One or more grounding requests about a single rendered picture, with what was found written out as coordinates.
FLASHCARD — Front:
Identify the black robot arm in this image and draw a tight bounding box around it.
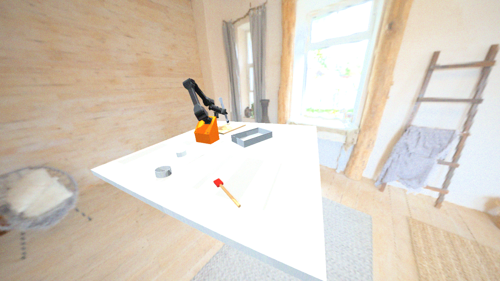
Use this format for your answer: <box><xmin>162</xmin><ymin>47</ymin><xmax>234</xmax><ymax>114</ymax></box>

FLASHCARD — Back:
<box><xmin>183</xmin><ymin>78</ymin><xmax>216</xmax><ymax>124</ymax></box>

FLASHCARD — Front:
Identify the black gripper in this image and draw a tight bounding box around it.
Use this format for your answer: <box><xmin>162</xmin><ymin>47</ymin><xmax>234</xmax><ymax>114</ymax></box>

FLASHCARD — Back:
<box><xmin>214</xmin><ymin>106</ymin><xmax>228</xmax><ymax>115</ymax></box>

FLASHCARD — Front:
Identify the small grey cylinder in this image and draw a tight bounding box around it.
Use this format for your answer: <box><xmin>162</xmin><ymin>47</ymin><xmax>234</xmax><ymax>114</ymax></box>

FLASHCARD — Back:
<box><xmin>176</xmin><ymin>149</ymin><xmax>187</xmax><ymax>158</ymax></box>

